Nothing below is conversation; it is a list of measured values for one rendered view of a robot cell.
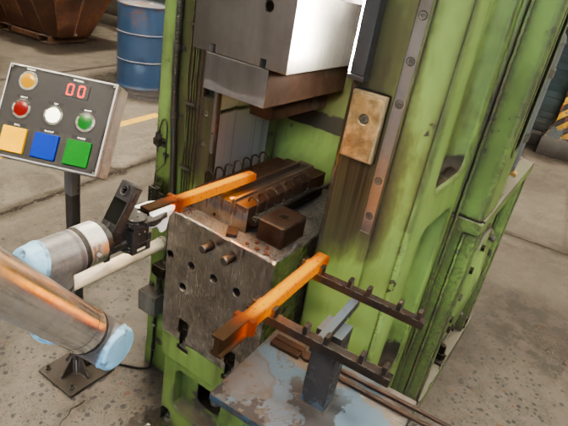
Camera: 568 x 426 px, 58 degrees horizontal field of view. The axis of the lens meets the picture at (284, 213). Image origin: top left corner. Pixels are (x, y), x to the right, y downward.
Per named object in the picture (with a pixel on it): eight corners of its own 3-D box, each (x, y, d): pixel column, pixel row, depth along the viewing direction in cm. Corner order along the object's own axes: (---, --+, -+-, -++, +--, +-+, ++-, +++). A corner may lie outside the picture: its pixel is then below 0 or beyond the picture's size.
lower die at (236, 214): (244, 232, 142) (248, 205, 138) (192, 206, 151) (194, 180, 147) (321, 193, 174) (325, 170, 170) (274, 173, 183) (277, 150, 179)
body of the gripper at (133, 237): (130, 234, 120) (86, 253, 111) (131, 201, 116) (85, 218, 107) (153, 247, 117) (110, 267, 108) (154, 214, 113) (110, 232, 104)
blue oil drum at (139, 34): (144, 94, 561) (147, 8, 521) (104, 80, 582) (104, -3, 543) (177, 87, 609) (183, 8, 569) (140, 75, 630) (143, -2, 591)
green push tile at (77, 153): (85, 168, 147) (91, 143, 148) (60, 162, 148) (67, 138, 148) (87, 169, 149) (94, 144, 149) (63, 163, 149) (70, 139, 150)
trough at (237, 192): (234, 204, 141) (235, 199, 140) (220, 197, 143) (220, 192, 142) (313, 169, 173) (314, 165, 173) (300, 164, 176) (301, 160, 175)
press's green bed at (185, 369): (232, 488, 172) (251, 388, 151) (155, 426, 189) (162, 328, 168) (316, 395, 215) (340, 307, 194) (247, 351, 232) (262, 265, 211)
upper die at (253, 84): (263, 109, 126) (269, 70, 121) (203, 87, 135) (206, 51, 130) (343, 90, 158) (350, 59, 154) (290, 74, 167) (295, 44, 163)
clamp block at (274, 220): (280, 250, 136) (284, 230, 133) (255, 238, 140) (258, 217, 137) (303, 236, 146) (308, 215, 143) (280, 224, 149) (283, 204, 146)
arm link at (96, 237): (63, 220, 104) (95, 239, 99) (84, 212, 107) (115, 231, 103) (65, 257, 108) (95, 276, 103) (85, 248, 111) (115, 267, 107)
